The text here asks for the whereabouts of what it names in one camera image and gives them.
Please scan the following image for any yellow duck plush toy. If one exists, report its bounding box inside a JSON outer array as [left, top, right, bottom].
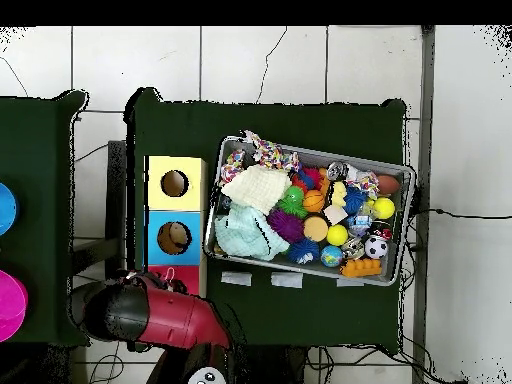
[[330, 181, 348, 208]]

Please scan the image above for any orange plastic block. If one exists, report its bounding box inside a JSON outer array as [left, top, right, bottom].
[[339, 258, 383, 279]]

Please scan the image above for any confetti print cloth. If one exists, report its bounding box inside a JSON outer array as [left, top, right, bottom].
[[243, 129, 301, 173]]

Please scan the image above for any mint green cloth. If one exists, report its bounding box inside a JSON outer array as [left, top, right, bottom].
[[213, 201, 290, 262]]

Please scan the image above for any green spiky ball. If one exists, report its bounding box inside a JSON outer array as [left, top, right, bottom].
[[275, 185, 310, 219]]

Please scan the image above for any blue round disc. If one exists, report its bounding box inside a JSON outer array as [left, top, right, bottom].
[[0, 182, 20, 237]]

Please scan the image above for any magenta round disc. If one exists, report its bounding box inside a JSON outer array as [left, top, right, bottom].
[[0, 269, 29, 344]]

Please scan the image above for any wooden box with three holes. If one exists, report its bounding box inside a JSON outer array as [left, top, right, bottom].
[[143, 155, 210, 299]]

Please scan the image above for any orange toy basketball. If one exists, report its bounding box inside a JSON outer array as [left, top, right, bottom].
[[302, 188, 326, 213]]

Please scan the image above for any cream waffle cloth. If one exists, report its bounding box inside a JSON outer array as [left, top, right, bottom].
[[220, 164, 293, 215]]

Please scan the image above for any yellow ball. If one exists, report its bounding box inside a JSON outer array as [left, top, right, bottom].
[[372, 196, 396, 220]]

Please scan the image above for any polka dot cloth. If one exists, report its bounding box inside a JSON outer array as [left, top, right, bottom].
[[219, 148, 246, 185]]

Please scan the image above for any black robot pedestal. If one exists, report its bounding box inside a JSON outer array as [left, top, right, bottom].
[[235, 344, 309, 384]]

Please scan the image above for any silver mesh bin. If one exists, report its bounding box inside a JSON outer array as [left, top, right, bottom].
[[203, 135, 417, 287]]

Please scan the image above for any black floor cable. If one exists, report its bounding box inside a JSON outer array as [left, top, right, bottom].
[[415, 207, 512, 220]]

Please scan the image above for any black and white soccer ball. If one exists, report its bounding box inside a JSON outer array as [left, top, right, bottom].
[[364, 235, 390, 260]]

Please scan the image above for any dark green side table cloth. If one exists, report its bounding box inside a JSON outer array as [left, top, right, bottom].
[[0, 90, 87, 347]]

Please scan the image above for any purple spiky ball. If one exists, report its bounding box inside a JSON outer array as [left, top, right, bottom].
[[266, 208, 305, 244]]

